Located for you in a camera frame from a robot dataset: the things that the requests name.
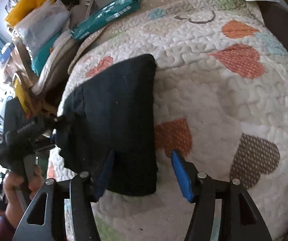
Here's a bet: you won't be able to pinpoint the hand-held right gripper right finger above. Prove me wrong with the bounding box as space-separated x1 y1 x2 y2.
171 149 272 241

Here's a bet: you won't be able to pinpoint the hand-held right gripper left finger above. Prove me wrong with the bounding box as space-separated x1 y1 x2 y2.
12 151 115 241

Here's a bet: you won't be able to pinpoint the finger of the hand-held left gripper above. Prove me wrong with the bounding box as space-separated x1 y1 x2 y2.
41 112 72 132

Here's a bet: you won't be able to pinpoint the black pants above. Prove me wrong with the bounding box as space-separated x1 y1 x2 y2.
55 54 159 197

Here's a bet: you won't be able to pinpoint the person's left hand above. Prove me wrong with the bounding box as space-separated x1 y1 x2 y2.
4 166 46 229

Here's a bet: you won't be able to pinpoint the wooden chair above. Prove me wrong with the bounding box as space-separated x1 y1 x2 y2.
14 71 59 121

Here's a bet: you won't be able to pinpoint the yellow printed bag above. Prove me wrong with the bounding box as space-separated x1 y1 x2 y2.
14 78 29 113

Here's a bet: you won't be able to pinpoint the teal cloth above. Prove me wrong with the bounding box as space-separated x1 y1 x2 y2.
31 34 62 76

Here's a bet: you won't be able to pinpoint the beige cushion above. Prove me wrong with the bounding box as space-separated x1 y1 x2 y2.
32 17 104 93

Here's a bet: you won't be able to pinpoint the brown paper bag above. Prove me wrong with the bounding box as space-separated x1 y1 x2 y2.
10 44 33 73

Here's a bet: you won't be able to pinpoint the heart patterned quilt blanket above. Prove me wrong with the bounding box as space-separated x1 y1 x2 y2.
46 0 288 241

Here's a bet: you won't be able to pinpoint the blue box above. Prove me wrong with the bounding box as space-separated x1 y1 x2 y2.
0 43 15 63

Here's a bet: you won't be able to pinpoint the translucent plastic bag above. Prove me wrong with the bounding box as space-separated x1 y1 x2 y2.
15 0 70 56

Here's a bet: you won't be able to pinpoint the brown cloth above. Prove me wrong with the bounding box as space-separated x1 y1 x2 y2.
67 0 94 31

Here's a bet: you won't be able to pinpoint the green wipes packet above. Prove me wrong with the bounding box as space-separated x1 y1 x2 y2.
70 0 142 43

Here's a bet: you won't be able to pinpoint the yellow plastic bag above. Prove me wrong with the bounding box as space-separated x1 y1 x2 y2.
5 0 55 27

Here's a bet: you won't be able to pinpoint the dark brown sofa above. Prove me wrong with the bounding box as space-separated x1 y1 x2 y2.
260 0 288 86

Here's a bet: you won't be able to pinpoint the wall poster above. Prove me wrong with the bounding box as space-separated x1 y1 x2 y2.
5 0 19 13

